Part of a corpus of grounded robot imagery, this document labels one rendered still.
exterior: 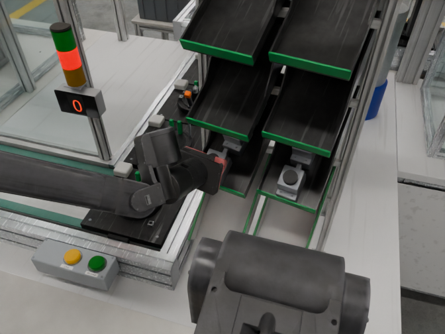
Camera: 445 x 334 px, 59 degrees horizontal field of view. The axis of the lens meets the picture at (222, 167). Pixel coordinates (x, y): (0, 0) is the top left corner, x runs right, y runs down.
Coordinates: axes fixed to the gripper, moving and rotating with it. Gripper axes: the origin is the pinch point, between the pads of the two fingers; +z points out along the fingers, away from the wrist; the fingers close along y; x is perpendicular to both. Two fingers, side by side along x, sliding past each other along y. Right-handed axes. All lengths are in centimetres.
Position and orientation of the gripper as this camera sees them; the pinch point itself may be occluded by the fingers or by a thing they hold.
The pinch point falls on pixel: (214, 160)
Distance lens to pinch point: 84.0
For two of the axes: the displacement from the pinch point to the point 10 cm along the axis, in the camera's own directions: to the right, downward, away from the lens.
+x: -1.9, 9.1, 3.6
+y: -8.9, -3.2, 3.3
